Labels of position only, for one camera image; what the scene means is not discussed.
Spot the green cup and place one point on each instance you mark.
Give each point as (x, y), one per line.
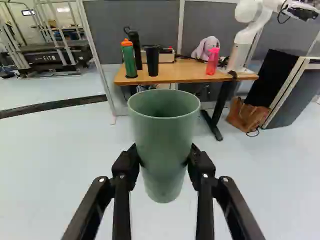
(163, 140)

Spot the purple plush bunny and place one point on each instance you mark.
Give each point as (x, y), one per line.
(206, 47)

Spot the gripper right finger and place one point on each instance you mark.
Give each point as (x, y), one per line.
(205, 190)

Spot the grey partition with white frame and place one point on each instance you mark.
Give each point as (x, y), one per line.
(282, 90)

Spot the wooden table with black legs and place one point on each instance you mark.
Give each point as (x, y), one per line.
(180, 73)

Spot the beige box with black lid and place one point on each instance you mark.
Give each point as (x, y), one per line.
(165, 56)

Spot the green bottle with orange cap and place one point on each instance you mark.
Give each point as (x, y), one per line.
(130, 60)

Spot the pink spray bottle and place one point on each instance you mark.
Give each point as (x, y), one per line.
(212, 62)

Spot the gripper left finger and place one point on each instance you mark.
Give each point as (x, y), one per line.
(122, 190)

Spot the white robot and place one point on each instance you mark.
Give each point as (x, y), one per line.
(246, 37)

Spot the tall black bottle with loop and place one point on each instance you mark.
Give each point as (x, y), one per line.
(137, 47)

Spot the brown leather bag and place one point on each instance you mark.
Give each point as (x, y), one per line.
(246, 116)

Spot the black treadmill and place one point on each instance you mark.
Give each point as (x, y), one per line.
(50, 57)

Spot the black tumbler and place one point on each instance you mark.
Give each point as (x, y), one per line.
(152, 61)

